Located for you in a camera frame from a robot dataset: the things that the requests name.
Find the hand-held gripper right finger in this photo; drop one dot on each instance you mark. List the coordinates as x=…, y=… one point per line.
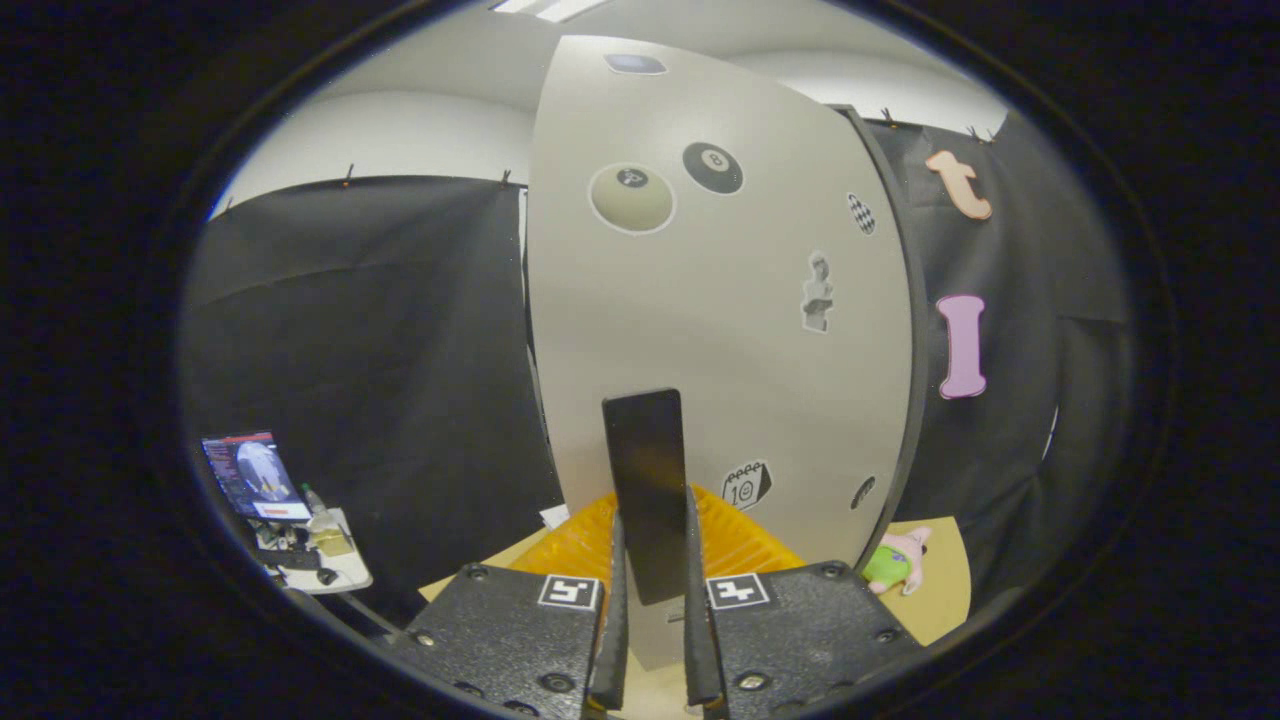
x=697, y=650

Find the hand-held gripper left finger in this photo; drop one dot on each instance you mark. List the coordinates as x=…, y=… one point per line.
x=615, y=640

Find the grey shoe cabinet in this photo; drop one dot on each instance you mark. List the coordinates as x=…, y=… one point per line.
x=912, y=330

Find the green and pink plush toy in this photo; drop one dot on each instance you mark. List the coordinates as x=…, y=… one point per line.
x=890, y=565

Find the white side table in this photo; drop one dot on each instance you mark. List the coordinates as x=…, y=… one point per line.
x=345, y=570

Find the black backdrop cloth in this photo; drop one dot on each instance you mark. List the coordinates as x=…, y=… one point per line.
x=380, y=350

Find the computer monitor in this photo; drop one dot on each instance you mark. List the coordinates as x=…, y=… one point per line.
x=255, y=475

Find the long ceiling light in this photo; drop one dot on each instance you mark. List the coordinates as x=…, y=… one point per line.
x=550, y=8

